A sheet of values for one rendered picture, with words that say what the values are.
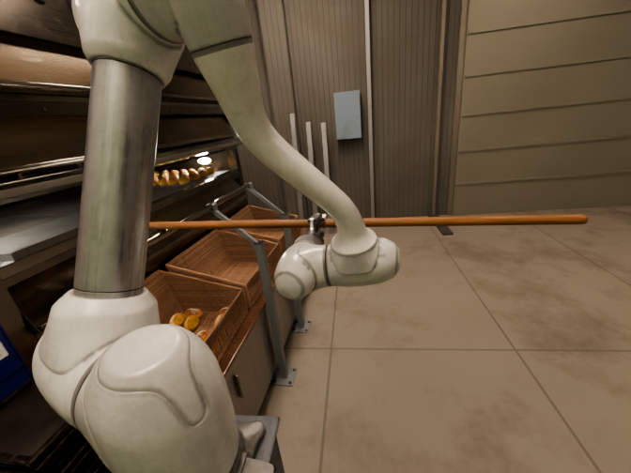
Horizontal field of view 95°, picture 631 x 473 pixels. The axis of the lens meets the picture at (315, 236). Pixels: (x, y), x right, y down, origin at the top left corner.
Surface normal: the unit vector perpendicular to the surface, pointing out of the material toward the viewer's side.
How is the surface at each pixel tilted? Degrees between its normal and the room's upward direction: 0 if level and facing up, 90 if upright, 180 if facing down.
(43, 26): 90
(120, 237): 83
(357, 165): 90
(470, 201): 90
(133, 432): 74
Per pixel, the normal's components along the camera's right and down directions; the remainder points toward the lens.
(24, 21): 0.98, -0.03
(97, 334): 0.44, -0.25
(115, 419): -0.04, 0.00
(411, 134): -0.12, 0.39
